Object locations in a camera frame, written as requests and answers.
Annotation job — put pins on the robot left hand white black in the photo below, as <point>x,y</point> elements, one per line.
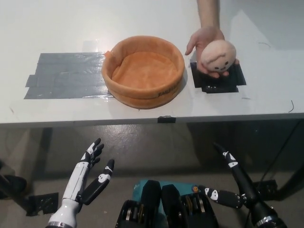
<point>76,180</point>

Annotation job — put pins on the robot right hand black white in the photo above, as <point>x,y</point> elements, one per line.
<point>242,180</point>

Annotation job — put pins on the person's bare hand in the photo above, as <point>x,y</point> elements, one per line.
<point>207,35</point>

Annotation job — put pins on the beige plush dumpling with face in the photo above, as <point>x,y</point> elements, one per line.
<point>218,55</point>

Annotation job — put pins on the robot body black teal blocks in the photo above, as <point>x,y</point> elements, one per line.
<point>171,209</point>

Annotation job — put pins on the black tape square patch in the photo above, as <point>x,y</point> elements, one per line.
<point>234,79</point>

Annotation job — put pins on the dark shoe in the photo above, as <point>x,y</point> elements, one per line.
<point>13,185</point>

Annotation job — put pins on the orange plush round basket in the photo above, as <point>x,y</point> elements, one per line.
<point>145,71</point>

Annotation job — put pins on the small black tape strip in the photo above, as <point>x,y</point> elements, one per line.
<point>166,119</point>

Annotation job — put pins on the grey duct tape patch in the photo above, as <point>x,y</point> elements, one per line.
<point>66,76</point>

